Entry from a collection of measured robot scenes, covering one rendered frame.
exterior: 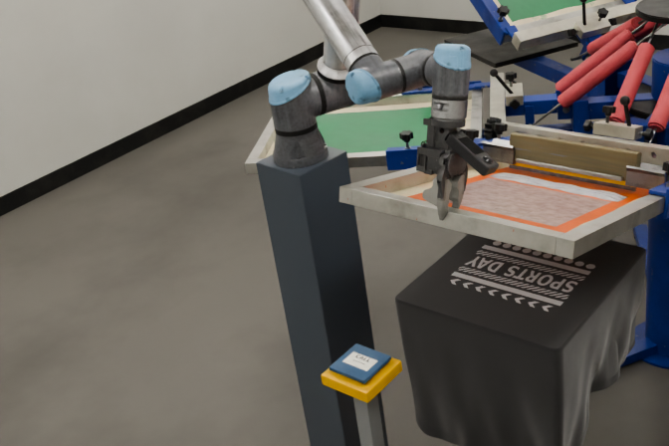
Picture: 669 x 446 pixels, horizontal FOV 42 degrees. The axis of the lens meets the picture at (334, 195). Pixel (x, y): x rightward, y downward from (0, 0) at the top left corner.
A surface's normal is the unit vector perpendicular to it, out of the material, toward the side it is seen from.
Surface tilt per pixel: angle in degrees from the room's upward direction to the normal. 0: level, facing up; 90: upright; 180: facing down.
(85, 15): 90
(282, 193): 90
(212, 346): 0
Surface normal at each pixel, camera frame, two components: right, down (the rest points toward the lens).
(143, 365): -0.14, -0.89
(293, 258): -0.69, 0.40
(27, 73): 0.77, 0.18
